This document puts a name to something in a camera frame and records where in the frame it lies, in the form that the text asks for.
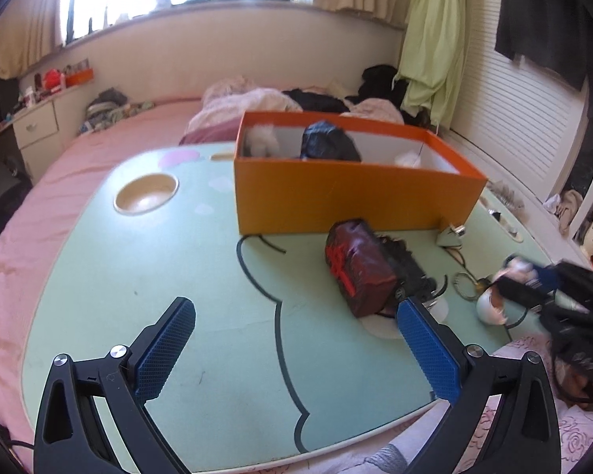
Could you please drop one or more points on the black clothing heap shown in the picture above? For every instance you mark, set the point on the black clothing heap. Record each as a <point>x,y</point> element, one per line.
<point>380,81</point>

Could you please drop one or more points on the small orange box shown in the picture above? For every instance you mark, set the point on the small orange box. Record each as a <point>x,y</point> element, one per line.
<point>79,77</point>

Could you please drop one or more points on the person's right forearm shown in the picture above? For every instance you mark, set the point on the person's right forearm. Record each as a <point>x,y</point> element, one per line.
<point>580,387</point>

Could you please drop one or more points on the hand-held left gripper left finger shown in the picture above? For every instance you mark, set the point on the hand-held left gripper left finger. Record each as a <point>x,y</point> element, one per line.
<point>165,350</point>

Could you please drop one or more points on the red item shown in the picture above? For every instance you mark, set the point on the red item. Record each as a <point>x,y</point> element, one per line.
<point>53,80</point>

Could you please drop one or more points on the white louvred door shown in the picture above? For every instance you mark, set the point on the white louvred door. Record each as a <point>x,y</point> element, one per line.
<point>519,118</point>

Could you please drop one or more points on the orange cardboard box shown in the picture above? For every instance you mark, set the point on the orange cardboard box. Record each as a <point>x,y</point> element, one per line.
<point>336,197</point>

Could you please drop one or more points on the grey patterned cloth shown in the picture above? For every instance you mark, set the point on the grey patterned cloth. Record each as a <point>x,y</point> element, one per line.
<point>111,108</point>

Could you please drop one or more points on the black plastic bag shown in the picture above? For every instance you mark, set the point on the black plastic bag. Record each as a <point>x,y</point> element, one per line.
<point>328,140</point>

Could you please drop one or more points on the pale fluffy pompom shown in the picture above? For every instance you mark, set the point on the pale fluffy pompom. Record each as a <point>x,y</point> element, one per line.
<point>262,140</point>

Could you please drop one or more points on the pink white small toy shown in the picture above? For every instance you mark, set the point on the pink white small toy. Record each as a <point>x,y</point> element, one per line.
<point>516,269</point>

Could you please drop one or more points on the small grey item metal cap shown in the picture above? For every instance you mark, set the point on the small grey item metal cap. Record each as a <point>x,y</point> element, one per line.
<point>449,238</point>

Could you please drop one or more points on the dark red packet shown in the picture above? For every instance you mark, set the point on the dark red packet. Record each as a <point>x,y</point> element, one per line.
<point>360,266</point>

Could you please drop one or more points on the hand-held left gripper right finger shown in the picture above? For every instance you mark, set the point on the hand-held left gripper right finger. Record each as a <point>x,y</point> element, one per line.
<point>427,350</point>

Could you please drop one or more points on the white nightstand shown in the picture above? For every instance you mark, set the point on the white nightstand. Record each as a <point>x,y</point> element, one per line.
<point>37,126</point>

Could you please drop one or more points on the light green hanging cloth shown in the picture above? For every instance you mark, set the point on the light green hanging cloth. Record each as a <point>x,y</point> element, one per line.
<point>435,34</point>

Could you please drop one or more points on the mint green desktop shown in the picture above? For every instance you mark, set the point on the mint green desktop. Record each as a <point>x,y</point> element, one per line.
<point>202,266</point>

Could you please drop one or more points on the pale pink comforter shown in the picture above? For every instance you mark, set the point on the pale pink comforter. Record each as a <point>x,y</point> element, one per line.
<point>257,101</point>

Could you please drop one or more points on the pink bed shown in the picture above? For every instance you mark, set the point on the pink bed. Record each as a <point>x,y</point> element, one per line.
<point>54,192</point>

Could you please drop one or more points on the hair brush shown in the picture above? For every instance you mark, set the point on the hair brush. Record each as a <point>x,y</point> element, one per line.
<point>506,195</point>

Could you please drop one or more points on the beige crumpled cloth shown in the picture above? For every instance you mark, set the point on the beige crumpled cloth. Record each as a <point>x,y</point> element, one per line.
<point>566,210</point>

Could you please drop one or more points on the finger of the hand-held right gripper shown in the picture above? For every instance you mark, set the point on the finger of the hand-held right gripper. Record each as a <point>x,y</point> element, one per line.
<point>524,292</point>
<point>543,276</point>

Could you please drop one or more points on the black hanging garment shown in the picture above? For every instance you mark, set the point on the black hanging garment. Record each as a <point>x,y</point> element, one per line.
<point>548,15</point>

